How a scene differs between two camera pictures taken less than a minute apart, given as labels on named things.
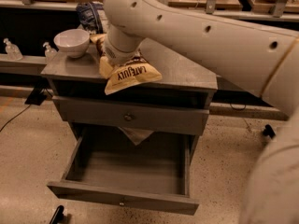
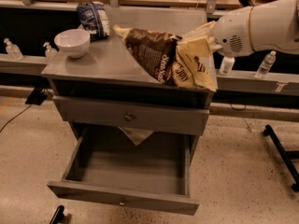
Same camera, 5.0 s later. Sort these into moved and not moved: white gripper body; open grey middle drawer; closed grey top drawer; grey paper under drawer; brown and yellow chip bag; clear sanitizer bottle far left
Moved: brown and yellow chip bag; white gripper body
Not moved: clear sanitizer bottle far left; open grey middle drawer; closed grey top drawer; grey paper under drawer
